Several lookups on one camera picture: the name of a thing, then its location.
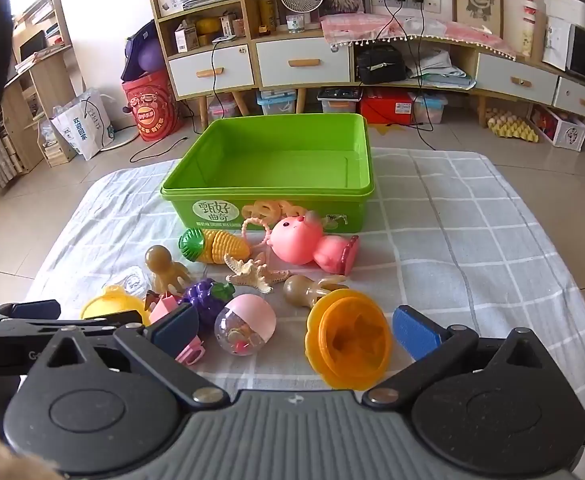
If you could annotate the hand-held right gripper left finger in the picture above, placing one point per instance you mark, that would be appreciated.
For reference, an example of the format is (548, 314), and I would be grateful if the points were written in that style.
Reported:
(172, 330)

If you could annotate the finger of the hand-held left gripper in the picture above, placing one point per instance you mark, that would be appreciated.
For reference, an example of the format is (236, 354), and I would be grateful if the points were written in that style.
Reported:
(97, 321)
(35, 309)

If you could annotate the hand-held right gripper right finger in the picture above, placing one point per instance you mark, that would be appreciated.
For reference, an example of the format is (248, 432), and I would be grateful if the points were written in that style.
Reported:
(415, 332)

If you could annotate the yellow toy pot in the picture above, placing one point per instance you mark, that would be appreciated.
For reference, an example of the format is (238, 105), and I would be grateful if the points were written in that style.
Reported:
(110, 305)

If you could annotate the pink plastic toy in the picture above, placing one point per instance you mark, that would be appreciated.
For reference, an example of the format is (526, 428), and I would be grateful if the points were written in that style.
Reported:
(165, 307)

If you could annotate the purple toy grapes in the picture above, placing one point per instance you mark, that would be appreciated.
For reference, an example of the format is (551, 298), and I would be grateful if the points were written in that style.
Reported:
(207, 297)

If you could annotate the clear plastic case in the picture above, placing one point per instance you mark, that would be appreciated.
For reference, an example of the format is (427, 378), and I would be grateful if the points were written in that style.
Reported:
(133, 280)

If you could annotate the brown octopus toy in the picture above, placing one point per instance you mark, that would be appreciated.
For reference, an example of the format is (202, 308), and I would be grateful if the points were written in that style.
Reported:
(162, 265)
(300, 290)

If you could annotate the orange pumpkin toy lid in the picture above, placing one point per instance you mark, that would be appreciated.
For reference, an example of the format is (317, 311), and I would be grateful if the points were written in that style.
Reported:
(347, 340)

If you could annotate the pink clear capsule ball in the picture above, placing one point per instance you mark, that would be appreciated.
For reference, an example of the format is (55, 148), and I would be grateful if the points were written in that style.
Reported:
(250, 320)

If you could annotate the white starfish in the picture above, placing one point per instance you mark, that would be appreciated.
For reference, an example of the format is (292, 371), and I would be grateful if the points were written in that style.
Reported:
(252, 275)

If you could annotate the yellow toy corn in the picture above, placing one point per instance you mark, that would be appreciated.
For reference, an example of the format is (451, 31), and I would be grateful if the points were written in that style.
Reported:
(222, 245)

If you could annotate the pink pig toy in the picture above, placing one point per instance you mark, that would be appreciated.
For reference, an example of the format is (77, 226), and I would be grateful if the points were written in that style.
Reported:
(297, 242)

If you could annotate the green plastic box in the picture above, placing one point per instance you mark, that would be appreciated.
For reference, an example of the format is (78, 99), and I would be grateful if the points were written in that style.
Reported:
(272, 165)

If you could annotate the grey checked cloth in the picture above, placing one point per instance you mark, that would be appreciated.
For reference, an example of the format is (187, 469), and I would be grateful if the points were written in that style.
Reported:
(472, 235)

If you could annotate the white round fan base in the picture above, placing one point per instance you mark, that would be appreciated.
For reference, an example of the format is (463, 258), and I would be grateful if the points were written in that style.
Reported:
(120, 139)

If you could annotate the white paper bag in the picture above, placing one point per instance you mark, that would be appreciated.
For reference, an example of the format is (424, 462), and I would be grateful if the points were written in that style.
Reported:
(80, 125)

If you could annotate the red printed bucket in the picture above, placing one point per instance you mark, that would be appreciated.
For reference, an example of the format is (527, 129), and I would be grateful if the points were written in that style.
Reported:
(147, 110)

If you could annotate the wooden bookshelf desk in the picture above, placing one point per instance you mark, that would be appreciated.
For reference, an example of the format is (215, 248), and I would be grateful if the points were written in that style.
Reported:
(47, 90)

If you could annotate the clear plastic storage bin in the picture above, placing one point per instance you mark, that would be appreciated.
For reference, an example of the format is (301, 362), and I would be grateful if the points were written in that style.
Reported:
(339, 101)
(222, 110)
(427, 109)

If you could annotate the yellow egg carton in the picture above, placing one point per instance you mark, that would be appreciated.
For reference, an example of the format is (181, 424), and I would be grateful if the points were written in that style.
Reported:
(512, 127)

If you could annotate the red storage box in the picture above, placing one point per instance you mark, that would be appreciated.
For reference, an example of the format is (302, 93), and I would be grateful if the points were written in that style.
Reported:
(385, 105)

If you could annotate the blue-lidded plastic storage bin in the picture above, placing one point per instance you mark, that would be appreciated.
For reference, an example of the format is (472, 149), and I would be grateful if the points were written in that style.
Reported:
(276, 102)

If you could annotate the white red printed box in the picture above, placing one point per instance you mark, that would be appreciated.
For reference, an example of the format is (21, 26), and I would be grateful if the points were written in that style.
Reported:
(567, 132)

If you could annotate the purple ball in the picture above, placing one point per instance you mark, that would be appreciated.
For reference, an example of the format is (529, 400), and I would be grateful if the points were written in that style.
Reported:
(152, 60)

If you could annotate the long wooden cabinet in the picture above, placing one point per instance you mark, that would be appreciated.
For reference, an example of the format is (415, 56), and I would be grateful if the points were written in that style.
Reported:
(462, 67)

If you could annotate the black bag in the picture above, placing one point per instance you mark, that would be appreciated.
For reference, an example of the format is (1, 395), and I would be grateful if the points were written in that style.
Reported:
(380, 65)

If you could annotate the wooden shelf cabinet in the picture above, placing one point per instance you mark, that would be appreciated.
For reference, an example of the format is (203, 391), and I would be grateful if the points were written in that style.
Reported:
(160, 35)

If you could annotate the yellow shelf toy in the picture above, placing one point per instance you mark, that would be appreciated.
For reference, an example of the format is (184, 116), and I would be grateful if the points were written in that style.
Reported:
(207, 27)

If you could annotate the pink tasselled cloth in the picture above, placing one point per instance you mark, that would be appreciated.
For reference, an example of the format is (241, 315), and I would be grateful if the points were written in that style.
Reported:
(372, 27)

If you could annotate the yellow can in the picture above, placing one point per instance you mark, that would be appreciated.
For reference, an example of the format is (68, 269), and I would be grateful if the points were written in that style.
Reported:
(267, 14)

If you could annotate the framed cartoon girl picture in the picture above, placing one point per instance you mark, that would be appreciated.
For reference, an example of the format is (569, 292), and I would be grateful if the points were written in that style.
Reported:
(477, 0)

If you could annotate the white wall sockets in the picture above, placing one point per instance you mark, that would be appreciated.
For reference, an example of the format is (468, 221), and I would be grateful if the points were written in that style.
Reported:
(432, 4)

